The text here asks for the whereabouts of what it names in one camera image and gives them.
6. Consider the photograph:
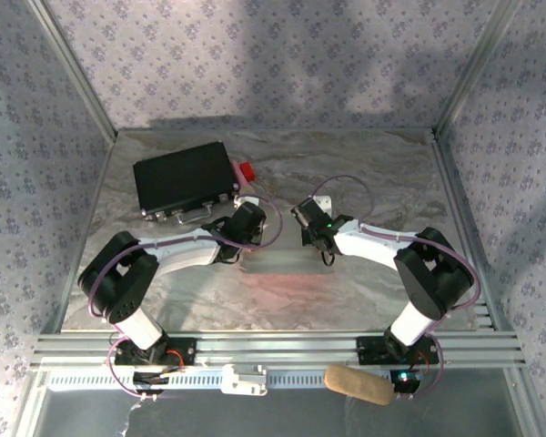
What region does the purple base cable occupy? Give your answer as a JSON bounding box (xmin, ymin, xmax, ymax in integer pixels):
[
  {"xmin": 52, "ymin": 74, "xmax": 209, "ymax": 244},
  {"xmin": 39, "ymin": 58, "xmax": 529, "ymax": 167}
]
[
  {"xmin": 399, "ymin": 334, "xmax": 445, "ymax": 401},
  {"xmin": 106, "ymin": 339, "xmax": 159, "ymax": 402}
]

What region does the tan foam pad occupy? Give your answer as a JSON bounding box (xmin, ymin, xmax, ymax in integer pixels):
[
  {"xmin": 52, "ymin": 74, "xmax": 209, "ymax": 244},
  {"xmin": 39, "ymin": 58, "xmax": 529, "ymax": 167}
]
[{"xmin": 323, "ymin": 363, "xmax": 395, "ymax": 406}]

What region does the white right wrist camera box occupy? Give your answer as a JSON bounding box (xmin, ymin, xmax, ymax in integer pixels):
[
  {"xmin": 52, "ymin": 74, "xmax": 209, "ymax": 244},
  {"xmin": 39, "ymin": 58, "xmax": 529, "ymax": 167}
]
[{"xmin": 308, "ymin": 195, "xmax": 332, "ymax": 220}]

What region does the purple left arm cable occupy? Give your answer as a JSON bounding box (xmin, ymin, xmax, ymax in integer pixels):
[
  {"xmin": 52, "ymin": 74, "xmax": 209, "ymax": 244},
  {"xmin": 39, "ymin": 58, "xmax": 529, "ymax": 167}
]
[{"xmin": 86, "ymin": 199, "xmax": 284, "ymax": 320}]

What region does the white slotted cable duct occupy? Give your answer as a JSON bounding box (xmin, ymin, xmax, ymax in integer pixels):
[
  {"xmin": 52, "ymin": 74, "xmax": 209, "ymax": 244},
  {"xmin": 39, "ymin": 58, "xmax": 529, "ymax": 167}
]
[{"xmin": 45, "ymin": 369, "xmax": 398, "ymax": 393}]

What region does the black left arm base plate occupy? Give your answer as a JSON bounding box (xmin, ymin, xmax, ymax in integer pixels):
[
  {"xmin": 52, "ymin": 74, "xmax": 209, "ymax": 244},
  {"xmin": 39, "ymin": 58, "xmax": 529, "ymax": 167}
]
[{"xmin": 111, "ymin": 335, "xmax": 197, "ymax": 368}]

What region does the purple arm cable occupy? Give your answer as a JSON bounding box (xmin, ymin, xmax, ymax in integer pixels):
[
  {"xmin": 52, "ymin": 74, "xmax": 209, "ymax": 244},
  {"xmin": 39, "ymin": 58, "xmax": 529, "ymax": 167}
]
[
  {"xmin": 311, "ymin": 175, "xmax": 483, "ymax": 320},
  {"xmin": 86, "ymin": 199, "xmax": 284, "ymax": 320}
]

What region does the pink microphone with mesh head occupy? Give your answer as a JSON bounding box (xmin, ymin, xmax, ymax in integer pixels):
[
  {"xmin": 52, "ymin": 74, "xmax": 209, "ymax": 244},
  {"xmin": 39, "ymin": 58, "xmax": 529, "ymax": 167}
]
[{"xmin": 229, "ymin": 158, "xmax": 248, "ymax": 192}]

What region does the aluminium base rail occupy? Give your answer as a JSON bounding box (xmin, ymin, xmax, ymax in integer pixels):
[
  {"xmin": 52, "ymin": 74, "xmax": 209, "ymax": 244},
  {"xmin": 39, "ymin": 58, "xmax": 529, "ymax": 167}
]
[{"xmin": 31, "ymin": 330, "xmax": 527, "ymax": 371}]

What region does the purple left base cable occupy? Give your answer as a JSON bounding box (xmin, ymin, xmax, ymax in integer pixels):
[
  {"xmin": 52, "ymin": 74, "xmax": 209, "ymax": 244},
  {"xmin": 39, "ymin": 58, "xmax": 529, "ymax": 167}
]
[{"xmin": 106, "ymin": 339, "xmax": 159, "ymax": 402}]

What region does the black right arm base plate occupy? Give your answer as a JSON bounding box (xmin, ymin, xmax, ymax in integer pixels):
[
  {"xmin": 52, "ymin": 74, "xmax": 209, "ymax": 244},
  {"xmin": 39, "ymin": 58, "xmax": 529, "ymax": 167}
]
[{"xmin": 355, "ymin": 335, "xmax": 440, "ymax": 366}]

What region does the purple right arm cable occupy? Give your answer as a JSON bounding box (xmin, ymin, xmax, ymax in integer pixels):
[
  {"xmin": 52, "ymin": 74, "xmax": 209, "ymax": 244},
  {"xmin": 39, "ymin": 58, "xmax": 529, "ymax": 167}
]
[{"xmin": 311, "ymin": 175, "xmax": 483, "ymax": 320}]

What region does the aluminium frame post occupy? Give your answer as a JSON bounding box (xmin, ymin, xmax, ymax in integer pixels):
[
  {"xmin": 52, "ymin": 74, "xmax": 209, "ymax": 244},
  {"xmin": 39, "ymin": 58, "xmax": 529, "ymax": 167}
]
[
  {"xmin": 433, "ymin": 0, "xmax": 522, "ymax": 137},
  {"xmin": 26, "ymin": 0, "xmax": 119, "ymax": 140}
]

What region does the white plastic clip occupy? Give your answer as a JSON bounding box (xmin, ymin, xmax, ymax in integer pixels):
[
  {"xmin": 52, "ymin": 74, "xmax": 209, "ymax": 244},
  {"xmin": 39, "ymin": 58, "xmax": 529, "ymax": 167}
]
[{"xmin": 221, "ymin": 363, "xmax": 268, "ymax": 396}]

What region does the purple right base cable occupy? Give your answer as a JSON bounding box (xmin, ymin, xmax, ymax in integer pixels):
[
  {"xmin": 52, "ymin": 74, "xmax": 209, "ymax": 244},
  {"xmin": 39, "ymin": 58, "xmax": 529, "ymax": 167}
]
[{"xmin": 399, "ymin": 334, "xmax": 445, "ymax": 401}]

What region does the black ribbed carrying case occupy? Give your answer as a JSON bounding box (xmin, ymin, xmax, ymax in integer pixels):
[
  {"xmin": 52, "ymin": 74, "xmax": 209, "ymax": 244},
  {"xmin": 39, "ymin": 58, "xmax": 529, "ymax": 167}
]
[{"xmin": 132, "ymin": 140, "xmax": 242, "ymax": 224}]

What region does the pink paper box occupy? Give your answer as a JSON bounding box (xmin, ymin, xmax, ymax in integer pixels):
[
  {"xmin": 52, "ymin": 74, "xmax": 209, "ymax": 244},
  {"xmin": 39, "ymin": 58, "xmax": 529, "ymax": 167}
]
[{"xmin": 238, "ymin": 248, "xmax": 340, "ymax": 278}]

